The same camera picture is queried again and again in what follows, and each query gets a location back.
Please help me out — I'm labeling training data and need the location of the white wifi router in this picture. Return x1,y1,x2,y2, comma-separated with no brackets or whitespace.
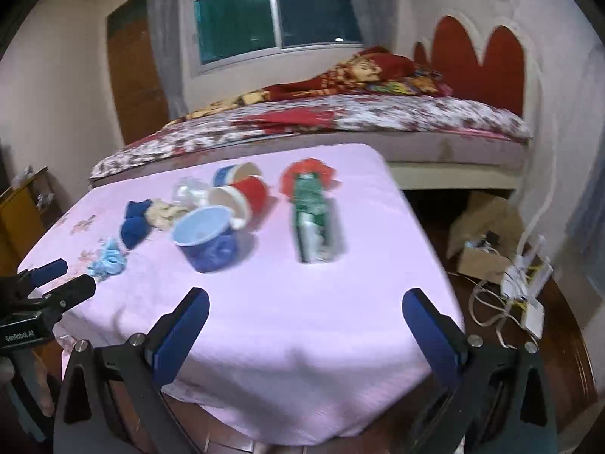
500,235,554,300

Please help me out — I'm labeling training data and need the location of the pink table cloth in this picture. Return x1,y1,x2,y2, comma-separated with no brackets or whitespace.
17,142,467,446

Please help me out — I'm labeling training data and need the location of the blue white paper cup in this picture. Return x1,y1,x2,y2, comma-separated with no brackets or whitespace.
211,162,262,188

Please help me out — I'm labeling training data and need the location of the window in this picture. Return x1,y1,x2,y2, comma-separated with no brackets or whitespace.
183,0,362,76

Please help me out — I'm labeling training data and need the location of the red patterned blanket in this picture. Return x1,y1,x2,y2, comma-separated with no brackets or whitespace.
177,46,453,122

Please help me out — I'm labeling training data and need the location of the red paper cup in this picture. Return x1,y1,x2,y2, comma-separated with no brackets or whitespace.
208,175,269,230

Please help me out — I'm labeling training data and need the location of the person left hand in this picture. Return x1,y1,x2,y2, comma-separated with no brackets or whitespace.
1,350,55,418

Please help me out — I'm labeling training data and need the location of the beige crumpled cloth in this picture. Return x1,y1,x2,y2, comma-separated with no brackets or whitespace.
144,199,189,232

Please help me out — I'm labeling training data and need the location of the bed mattress floral sheet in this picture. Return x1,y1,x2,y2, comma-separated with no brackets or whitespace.
89,94,532,185

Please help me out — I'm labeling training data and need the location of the wooden door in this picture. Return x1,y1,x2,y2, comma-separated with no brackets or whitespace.
107,0,168,145

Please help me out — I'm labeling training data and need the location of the cardboard box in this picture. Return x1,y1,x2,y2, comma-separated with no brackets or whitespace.
446,192,524,285

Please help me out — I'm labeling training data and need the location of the left grey curtain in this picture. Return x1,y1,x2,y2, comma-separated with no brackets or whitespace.
147,0,188,120

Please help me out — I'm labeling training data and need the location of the red plastic bag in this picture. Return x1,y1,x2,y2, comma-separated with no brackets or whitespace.
279,158,335,199

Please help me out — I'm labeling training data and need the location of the clear plastic wrap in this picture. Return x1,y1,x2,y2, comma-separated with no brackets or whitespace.
172,176,211,210

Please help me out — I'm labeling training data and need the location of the light blue crumpled paper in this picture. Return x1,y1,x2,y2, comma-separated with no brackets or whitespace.
87,238,127,281

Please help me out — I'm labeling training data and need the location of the dark blue cloth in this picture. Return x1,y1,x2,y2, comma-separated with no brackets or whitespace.
120,200,152,250

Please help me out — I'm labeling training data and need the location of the wooden cabinet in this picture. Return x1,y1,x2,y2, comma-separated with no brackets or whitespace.
1,167,62,277

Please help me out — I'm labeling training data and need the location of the blue paper cup large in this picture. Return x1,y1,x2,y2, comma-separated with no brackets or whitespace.
171,206,239,273

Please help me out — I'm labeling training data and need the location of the red heart headboard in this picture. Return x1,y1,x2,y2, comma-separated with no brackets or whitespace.
413,16,526,117

